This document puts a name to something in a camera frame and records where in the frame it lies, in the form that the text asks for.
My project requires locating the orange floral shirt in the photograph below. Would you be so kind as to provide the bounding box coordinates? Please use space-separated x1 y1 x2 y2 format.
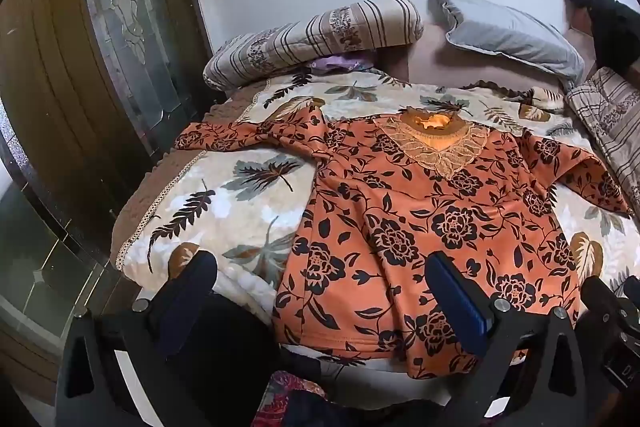
175 104 632 380

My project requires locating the person's patterned clothing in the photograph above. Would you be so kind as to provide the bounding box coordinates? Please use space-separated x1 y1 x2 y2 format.
252 369 348 427

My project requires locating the black cloth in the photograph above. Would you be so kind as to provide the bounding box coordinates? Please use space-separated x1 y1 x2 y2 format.
565 0 640 80

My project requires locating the striped bolster pillow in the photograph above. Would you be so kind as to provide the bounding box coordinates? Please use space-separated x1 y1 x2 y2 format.
202 0 425 92

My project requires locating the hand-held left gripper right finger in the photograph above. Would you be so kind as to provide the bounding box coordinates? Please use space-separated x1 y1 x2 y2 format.
425 251 588 427

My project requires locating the leaf-print blanket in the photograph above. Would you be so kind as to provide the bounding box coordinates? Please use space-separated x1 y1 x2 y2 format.
116 69 640 308

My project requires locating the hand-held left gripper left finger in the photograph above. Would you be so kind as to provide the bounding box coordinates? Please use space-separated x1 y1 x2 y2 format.
57 251 218 427

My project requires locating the grey pillow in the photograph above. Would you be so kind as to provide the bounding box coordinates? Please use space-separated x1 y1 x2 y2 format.
427 0 586 90

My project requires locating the purple cloth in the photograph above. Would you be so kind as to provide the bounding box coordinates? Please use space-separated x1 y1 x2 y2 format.
310 52 376 75

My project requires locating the wooden door with glass pane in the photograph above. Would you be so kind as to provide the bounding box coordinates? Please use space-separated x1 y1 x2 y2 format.
0 0 211 408

